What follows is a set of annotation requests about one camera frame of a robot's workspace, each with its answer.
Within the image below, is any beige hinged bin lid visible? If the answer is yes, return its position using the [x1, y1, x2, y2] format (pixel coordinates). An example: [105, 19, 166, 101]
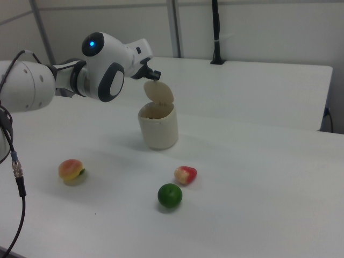
[144, 80, 175, 107]

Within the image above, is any orange yellow toy peach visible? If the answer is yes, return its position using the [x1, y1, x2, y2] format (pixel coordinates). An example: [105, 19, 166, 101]
[58, 159, 87, 181]

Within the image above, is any grey metal partition post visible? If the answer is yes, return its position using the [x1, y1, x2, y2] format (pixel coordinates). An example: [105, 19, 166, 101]
[32, 0, 54, 67]
[170, 0, 181, 58]

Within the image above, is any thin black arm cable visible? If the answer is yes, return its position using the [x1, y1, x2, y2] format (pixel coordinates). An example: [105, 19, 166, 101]
[0, 49, 44, 84]

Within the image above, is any black pole with white band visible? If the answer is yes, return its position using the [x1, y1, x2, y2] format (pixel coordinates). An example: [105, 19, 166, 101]
[210, 0, 226, 66]

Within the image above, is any black cable with metal connector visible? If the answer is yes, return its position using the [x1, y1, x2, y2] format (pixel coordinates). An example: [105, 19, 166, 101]
[0, 104, 27, 258]

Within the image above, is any green toy lime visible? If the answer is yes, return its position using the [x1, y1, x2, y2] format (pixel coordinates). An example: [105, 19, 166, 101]
[157, 183, 183, 208]

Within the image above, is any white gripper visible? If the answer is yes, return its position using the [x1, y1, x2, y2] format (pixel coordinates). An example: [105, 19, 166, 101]
[122, 38, 162, 82]

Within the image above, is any beige plastic garbage bin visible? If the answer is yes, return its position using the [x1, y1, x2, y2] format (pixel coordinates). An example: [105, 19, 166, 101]
[138, 103, 180, 151]

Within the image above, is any red toy strawberry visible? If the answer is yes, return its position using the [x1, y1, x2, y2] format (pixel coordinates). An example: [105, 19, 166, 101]
[174, 166, 198, 185]

